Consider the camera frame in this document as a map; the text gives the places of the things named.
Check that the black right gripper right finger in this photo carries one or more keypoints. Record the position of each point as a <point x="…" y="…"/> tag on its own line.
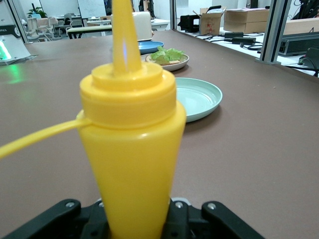
<point x="209" y="224"/>

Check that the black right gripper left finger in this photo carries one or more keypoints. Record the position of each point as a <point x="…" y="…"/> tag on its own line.
<point x="54" y="219"/>

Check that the yellow squeeze bottle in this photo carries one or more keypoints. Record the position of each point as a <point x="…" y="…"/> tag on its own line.
<point x="132" y="149"/>

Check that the beige plate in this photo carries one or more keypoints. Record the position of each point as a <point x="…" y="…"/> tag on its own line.
<point x="179" y="65"/>

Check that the light wheat bread slice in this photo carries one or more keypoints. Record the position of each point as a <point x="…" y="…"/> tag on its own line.
<point x="172" y="62"/>

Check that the green lettuce leaf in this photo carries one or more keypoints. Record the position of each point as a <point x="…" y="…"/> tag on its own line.
<point x="167" y="54"/>

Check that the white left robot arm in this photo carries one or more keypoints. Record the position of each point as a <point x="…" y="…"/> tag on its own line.
<point x="12" y="47"/>

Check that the mint green plate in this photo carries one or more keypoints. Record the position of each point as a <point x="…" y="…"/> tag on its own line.
<point x="199" y="99"/>

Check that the blue plate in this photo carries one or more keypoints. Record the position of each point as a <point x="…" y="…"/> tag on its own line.
<point x="149" y="47"/>

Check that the brown table cover sheet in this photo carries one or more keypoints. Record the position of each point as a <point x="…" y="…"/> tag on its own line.
<point x="249" y="124"/>

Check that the black power adapter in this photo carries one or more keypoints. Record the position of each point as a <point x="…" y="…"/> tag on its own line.
<point x="234" y="35"/>
<point x="244" y="40"/>

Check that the wooden top office table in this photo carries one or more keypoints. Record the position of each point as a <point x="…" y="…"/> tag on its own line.
<point x="89" y="28"/>

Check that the black device with green light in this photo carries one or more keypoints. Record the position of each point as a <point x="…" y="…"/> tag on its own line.
<point x="311" y="56"/>

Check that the open cardboard box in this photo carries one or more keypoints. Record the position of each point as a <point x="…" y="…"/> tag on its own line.
<point x="209" y="25"/>

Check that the black power supply unit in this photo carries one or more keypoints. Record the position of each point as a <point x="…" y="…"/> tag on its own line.
<point x="299" y="44"/>

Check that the black boxy device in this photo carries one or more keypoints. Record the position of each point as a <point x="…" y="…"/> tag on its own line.
<point x="189" y="23"/>

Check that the green potted plant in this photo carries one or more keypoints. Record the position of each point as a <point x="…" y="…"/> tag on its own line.
<point x="37" y="11"/>

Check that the cream white toaster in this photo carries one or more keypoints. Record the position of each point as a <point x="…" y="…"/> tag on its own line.
<point x="143" y="25"/>

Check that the flat cardboard box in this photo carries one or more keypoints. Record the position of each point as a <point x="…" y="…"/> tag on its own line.
<point x="246" y="16"/>

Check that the white whiteboard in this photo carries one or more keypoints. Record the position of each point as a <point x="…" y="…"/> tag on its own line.
<point x="91" y="8"/>

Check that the light wooden crate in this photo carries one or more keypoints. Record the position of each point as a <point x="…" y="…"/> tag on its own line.
<point x="301" y="26"/>

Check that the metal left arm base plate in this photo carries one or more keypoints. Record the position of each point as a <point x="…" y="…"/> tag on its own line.
<point x="30" y="57"/>

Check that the silver post foot bracket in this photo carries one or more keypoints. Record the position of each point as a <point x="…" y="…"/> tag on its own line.
<point x="268" y="61"/>

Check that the grey aluminium camera post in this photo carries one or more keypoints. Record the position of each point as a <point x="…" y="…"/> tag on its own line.
<point x="274" y="30"/>

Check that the tall silver frame post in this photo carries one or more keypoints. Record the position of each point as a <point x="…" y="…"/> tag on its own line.
<point x="175" y="15"/>

